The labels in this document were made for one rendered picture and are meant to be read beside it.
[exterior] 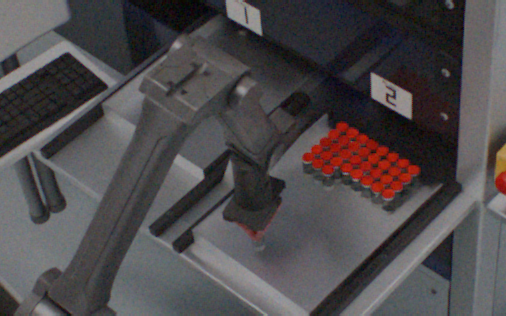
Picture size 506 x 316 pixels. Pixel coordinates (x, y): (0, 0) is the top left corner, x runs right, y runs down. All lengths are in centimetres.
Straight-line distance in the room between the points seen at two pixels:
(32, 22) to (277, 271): 84
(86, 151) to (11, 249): 108
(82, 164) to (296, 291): 49
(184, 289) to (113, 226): 167
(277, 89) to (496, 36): 59
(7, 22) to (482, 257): 104
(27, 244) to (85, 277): 180
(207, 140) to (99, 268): 77
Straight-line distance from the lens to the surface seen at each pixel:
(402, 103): 209
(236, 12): 228
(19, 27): 258
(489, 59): 189
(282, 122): 191
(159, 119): 141
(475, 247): 223
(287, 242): 208
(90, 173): 224
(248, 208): 195
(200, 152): 223
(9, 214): 340
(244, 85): 145
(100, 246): 150
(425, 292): 246
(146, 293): 315
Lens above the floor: 253
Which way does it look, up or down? 49 degrees down
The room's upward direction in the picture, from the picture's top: 8 degrees counter-clockwise
